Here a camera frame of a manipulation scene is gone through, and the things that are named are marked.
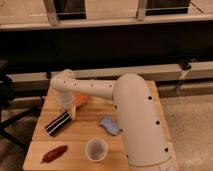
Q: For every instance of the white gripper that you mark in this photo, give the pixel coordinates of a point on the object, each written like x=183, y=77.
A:
x=67, y=103

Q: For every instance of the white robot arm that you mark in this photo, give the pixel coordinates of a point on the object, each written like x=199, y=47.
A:
x=145, y=143

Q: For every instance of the orange bowl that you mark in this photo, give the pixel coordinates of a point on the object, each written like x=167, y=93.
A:
x=80, y=99

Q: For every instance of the blue crumpled cloth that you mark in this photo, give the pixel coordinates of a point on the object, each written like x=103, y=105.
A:
x=111, y=126

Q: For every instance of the brown sausage toy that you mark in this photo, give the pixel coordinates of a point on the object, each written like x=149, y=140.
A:
x=53, y=154

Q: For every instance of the black office chair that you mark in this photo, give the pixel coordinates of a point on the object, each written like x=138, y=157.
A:
x=7, y=95

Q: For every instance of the black clamp with cable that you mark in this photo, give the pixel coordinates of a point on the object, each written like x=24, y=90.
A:
x=186, y=66

